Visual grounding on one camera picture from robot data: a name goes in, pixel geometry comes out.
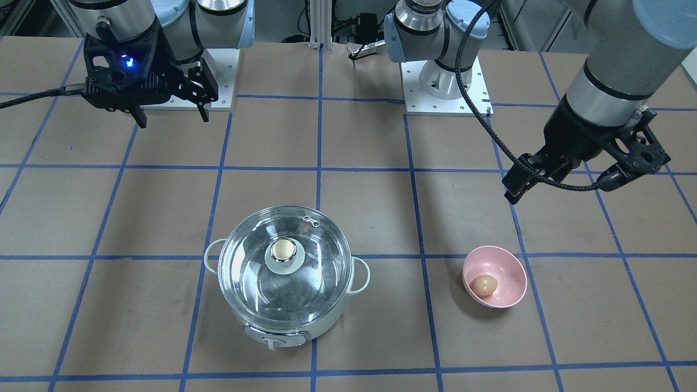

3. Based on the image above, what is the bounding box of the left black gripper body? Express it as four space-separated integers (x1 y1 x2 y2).
523 131 602 180

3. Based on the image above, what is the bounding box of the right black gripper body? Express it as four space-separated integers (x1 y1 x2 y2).
163 57 219 107

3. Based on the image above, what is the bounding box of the brown egg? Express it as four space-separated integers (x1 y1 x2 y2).
469 274 499 298

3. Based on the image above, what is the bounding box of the glass pot lid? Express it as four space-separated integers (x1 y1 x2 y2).
218 205 354 322

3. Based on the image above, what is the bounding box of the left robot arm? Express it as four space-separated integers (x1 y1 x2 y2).
383 1 696 204

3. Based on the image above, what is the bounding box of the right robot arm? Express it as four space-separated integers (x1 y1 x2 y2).
69 1 255 128

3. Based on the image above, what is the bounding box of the pale green steel pot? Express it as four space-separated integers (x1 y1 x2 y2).
204 205 371 350

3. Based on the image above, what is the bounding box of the pink bowl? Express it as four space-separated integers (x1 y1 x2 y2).
461 246 528 309

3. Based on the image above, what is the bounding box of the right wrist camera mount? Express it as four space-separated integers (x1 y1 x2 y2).
81 16 176 115

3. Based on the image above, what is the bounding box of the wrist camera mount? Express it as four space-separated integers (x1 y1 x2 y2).
81 16 176 115
596 105 671 192

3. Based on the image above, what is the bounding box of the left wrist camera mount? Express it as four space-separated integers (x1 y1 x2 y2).
596 105 671 192

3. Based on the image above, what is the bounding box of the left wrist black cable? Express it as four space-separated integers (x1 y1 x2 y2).
454 0 654 192

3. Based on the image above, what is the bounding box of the aluminium frame post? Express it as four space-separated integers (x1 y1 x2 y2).
307 0 334 52

